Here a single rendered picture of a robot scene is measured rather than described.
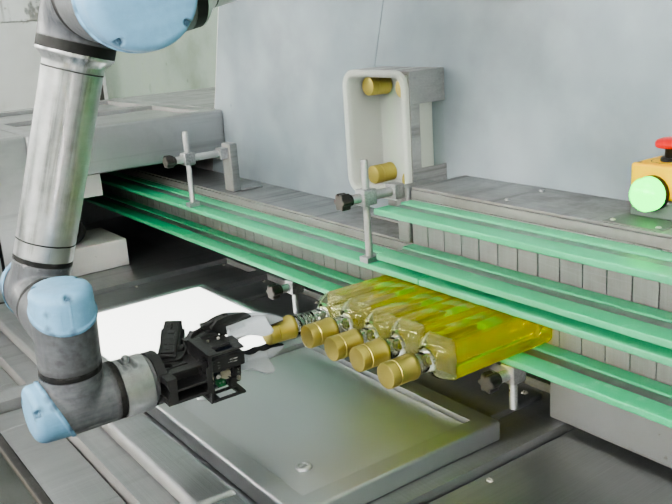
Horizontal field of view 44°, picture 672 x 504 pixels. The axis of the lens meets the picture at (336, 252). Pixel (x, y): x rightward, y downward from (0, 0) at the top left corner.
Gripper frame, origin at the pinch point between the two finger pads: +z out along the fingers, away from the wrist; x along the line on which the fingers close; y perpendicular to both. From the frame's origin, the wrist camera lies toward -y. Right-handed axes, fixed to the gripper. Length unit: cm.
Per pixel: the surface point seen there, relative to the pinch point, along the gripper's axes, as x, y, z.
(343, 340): 2.6, 12.5, 3.7
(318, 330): 2.1, 7.0, 3.4
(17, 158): 9, -91, -8
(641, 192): 23, 35, 33
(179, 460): -12.3, 4.0, -17.6
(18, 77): -14, -366, 69
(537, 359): -0.2, 28.2, 24.6
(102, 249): -20, -100, 11
